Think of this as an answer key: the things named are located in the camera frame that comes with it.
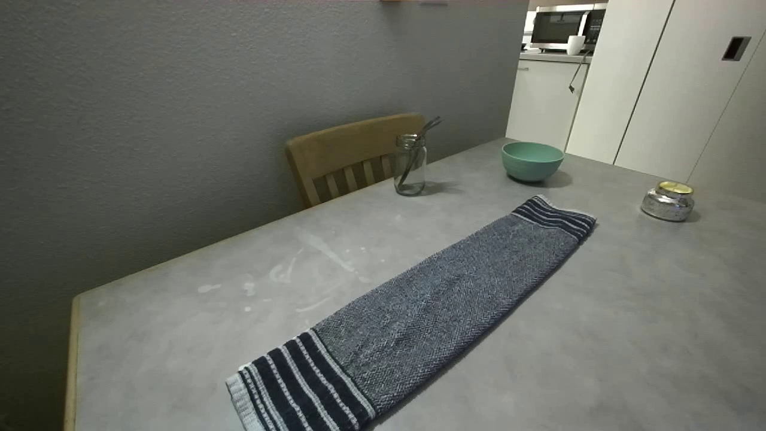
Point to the tall white cabinet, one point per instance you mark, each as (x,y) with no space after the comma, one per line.
(678,97)

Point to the clear glass jar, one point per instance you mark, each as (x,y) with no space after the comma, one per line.
(409,170)

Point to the white cup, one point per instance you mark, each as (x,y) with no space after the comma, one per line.
(575,47)

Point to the metal straw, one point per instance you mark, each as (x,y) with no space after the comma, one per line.
(432,125)

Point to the white microwave oven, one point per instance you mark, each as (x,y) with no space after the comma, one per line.
(559,28)

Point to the dark blue striped towel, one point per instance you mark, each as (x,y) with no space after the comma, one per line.
(438,302)

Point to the green bowl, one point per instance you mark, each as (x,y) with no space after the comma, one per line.
(530,164)

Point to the wooden chair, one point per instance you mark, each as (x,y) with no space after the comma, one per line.
(350,144)

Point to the white counter cabinet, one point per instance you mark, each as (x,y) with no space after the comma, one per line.
(542,100)

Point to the candle in glass jar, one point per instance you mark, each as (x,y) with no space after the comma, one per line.
(665,204)

